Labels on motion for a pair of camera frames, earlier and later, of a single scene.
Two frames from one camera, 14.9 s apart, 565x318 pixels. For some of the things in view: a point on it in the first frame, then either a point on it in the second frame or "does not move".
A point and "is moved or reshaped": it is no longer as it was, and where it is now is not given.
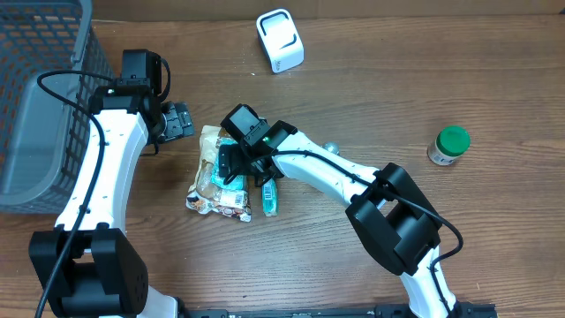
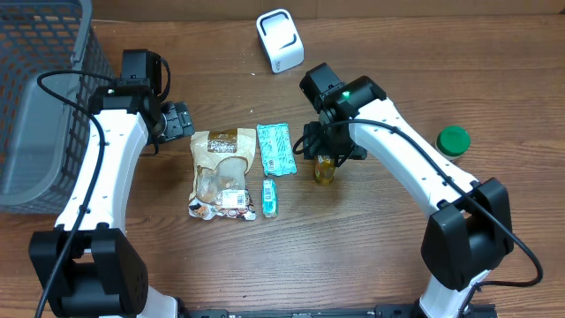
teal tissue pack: x=270 y=202 does not move
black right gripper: x=228 y=159 -> x=329 y=147
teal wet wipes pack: x=239 y=183 is moved or reshaped
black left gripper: x=181 y=123 does not move
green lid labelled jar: x=450 y=142 does not move
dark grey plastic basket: x=45 y=141 does not move
